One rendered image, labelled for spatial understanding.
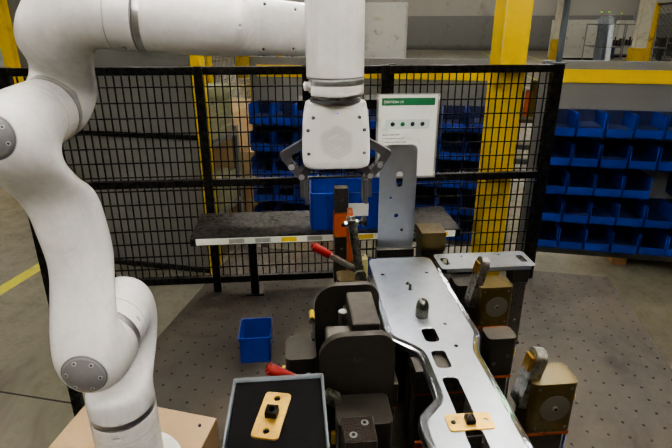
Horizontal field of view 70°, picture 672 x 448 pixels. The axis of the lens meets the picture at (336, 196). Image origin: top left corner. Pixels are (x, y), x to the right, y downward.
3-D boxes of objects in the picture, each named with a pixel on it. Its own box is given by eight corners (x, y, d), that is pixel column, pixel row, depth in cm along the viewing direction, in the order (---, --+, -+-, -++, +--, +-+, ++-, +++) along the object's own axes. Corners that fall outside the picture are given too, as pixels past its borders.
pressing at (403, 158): (412, 247, 156) (418, 144, 144) (377, 248, 155) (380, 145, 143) (412, 246, 156) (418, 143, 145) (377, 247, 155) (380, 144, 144)
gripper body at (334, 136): (300, 95, 67) (302, 172, 71) (372, 94, 67) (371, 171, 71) (301, 88, 74) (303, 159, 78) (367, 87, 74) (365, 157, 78)
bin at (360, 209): (400, 227, 163) (402, 191, 158) (310, 230, 161) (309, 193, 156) (391, 210, 178) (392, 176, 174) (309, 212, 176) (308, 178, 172)
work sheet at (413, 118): (434, 177, 178) (440, 93, 168) (374, 179, 176) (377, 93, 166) (433, 175, 180) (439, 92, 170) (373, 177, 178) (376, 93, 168)
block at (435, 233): (438, 328, 164) (446, 232, 152) (415, 330, 163) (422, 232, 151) (432, 315, 171) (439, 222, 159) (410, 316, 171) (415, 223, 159)
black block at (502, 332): (514, 435, 122) (530, 337, 112) (476, 438, 121) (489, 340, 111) (506, 419, 127) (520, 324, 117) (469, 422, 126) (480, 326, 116)
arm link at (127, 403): (77, 433, 86) (49, 326, 77) (113, 360, 103) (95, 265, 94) (145, 431, 87) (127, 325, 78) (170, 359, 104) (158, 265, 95)
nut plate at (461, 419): (488, 412, 89) (488, 407, 88) (496, 429, 85) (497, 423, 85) (443, 415, 88) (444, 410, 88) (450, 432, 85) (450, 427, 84)
